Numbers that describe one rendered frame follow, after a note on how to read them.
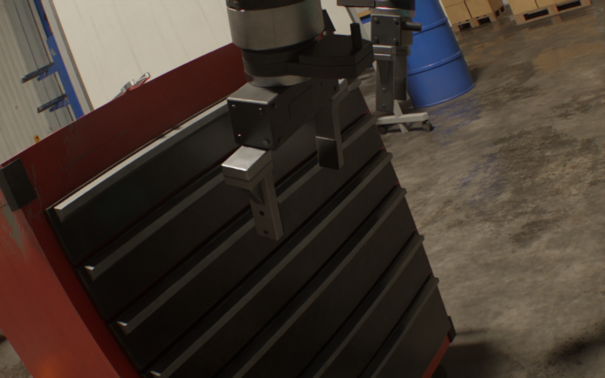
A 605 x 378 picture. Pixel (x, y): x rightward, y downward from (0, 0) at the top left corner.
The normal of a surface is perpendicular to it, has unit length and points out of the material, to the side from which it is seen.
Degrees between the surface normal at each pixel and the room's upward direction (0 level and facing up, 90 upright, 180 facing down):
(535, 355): 0
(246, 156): 25
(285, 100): 114
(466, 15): 90
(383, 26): 83
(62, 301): 90
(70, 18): 90
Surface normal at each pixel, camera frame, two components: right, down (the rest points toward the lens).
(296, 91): 0.86, 0.19
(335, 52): -0.12, -0.82
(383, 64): -0.28, 0.71
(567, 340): -0.40, -0.88
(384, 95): -0.32, 0.26
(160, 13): 0.48, 0.02
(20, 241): -0.51, 0.44
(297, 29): 0.53, 0.44
